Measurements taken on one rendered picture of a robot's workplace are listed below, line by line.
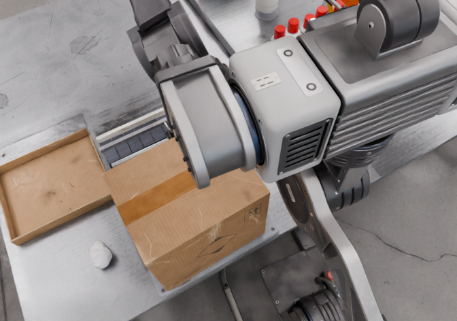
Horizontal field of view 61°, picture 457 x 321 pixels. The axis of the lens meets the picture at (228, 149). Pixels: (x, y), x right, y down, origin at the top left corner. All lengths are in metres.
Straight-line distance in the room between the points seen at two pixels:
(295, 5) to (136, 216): 1.07
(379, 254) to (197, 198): 1.36
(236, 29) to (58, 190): 0.83
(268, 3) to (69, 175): 0.89
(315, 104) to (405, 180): 1.83
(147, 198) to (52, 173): 0.52
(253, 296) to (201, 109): 1.27
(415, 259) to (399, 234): 0.13
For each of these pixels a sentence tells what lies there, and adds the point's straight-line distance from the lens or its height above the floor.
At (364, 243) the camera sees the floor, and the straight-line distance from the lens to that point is 2.07.
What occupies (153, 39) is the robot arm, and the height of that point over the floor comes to 1.46.
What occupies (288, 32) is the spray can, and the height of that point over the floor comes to 1.05.
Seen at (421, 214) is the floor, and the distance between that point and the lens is 2.22.
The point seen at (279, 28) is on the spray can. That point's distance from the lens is 1.20.
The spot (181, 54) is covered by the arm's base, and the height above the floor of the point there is 1.48.
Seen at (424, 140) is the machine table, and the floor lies 0.83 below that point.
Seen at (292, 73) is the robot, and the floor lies 1.53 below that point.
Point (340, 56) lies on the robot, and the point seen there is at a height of 1.53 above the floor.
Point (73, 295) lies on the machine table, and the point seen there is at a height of 0.83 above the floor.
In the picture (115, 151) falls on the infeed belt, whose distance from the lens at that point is 1.23.
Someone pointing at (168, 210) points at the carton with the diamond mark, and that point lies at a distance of 0.84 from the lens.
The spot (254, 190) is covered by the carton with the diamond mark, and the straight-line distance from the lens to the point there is 0.85.
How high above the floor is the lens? 1.89
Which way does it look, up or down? 59 degrees down
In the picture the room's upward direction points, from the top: 4 degrees counter-clockwise
